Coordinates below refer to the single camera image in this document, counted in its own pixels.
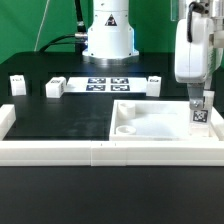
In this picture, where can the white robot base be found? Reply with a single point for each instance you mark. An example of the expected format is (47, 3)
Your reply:
(110, 37)

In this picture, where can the white square tabletop part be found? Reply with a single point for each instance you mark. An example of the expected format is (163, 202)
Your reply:
(139, 120)

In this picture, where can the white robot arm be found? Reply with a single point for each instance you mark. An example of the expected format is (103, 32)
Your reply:
(212, 9)

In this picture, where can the white U-shaped obstacle fence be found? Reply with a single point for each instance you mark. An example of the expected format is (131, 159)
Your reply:
(108, 153)

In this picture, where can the white marker sheet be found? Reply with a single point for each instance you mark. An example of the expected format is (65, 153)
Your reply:
(106, 85)

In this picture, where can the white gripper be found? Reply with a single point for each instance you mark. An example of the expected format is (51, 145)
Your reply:
(195, 61)

